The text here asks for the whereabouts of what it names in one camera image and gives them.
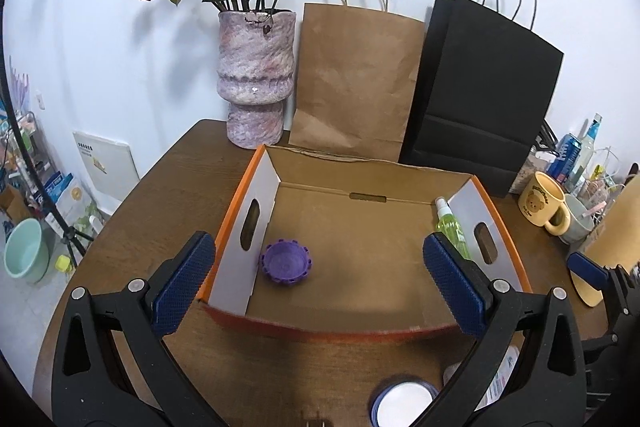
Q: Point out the white flat box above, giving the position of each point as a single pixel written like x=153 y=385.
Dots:
x=105 y=162

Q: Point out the grey-green mug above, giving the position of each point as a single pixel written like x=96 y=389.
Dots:
x=575 y=222

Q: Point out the green spray bottle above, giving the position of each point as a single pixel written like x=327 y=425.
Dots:
x=447 y=227

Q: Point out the cluttered storage shelf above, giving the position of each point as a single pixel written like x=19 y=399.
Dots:
x=20 y=147

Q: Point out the blue-rimmed white lid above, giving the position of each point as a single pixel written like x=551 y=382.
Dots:
x=400 y=407

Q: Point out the brown paper bag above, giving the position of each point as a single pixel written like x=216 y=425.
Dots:
x=350 y=82

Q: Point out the small yellow cup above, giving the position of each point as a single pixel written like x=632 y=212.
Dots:
x=62 y=263

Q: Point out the mottled pink ceramic vase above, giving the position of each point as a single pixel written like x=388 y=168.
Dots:
x=255 y=72

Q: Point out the black clips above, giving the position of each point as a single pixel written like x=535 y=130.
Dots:
x=547 y=139

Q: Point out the yellow thermos bottle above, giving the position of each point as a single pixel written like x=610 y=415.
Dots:
x=610 y=232

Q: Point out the small brown cardboard box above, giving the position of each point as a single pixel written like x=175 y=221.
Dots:
x=11 y=204

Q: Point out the blue drink can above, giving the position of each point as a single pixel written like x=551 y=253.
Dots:
x=565 y=157

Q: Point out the mint green basin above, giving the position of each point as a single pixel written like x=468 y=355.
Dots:
x=25 y=252

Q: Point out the speckled clear container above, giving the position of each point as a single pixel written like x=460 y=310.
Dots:
x=527 y=169

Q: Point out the purple ridged lid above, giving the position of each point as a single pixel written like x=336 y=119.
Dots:
x=285 y=262

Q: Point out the black tripod stand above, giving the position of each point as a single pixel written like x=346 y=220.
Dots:
x=70 y=239

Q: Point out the clear bottle with blue cap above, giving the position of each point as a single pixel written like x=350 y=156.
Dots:
x=587 y=147

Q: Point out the black paper bag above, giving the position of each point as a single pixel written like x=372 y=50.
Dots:
x=480 y=97

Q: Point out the white wall socket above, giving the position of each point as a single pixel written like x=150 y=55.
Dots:
x=39 y=100

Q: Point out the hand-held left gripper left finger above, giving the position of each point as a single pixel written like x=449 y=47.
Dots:
x=182 y=287

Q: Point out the white printed tube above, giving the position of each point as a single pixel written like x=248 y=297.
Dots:
x=502 y=382

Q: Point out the orange cardboard box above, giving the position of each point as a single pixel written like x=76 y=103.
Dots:
x=350 y=257

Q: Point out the yellow bear mug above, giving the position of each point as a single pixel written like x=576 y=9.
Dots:
x=537 y=204

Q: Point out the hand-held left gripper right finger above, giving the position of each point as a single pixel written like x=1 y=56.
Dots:
x=452 y=287

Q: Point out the blue and white carton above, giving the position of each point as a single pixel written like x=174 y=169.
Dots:
x=55 y=194

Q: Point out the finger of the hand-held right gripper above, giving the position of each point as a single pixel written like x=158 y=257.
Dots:
x=585 y=268

